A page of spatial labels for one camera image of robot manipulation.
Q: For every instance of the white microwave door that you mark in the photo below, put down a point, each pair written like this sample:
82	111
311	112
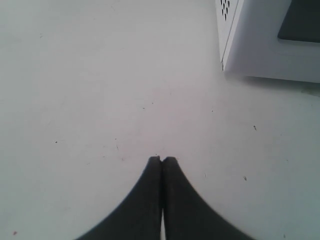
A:
276	39

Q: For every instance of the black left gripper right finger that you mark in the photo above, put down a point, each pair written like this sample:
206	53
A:
186	215

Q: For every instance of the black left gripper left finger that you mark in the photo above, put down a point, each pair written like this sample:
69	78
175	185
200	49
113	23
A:
139	215

